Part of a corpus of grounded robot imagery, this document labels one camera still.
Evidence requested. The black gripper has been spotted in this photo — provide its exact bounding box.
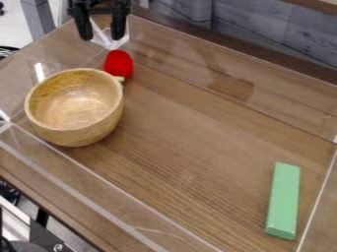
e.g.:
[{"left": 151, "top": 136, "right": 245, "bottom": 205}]
[{"left": 66, "top": 0, "right": 131, "bottom": 40}]

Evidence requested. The red plush fruit green stem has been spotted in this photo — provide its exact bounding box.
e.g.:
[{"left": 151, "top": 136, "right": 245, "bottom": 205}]
[{"left": 103, "top": 49, "right": 134, "bottom": 84}]

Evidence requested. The wooden bowl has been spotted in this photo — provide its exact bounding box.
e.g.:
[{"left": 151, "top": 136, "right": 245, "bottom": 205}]
[{"left": 24, "top": 68, "right": 124, "bottom": 147}]

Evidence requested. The black device bottom left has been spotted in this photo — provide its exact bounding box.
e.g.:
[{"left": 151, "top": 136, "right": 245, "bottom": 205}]
[{"left": 0, "top": 223, "right": 76, "bottom": 252}]

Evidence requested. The green rectangular block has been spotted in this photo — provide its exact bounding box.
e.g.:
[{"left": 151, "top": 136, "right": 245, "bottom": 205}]
[{"left": 265, "top": 162, "right": 301, "bottom": 240}]

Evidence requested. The clear acrylic tray enclosure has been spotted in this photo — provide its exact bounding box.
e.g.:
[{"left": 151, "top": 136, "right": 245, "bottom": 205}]
[{"left": 0, "top": 13, "right": 337, "bottom": 252}]

